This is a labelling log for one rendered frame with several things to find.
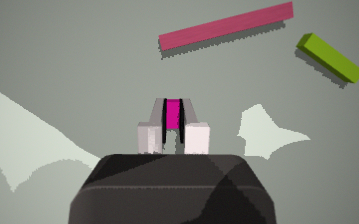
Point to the lime green rectangular bar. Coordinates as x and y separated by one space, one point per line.
329 58

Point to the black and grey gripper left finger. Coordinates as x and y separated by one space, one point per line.
151 135

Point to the magenta rod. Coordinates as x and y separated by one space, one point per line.
173 110

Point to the pink rod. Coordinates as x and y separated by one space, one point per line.
226 26

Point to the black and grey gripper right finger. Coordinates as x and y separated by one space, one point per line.
195 135

